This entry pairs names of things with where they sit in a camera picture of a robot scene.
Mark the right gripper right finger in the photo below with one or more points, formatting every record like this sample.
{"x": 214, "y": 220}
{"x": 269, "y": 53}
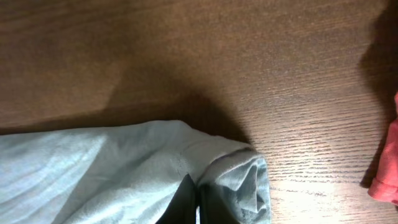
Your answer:
{"x": 213, "y": 210}

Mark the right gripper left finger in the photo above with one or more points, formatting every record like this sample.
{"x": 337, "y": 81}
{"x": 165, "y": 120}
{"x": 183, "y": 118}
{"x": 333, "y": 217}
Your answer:
{"x": 182, "y": 208}

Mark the light blue t-shirt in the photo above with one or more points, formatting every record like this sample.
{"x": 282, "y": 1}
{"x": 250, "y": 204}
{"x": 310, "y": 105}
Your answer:
{"x": 125, "y": 174}

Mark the red t-shirt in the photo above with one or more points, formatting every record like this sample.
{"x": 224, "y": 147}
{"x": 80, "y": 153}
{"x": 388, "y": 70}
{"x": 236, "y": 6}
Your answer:
{"x": 384, "y": 186}

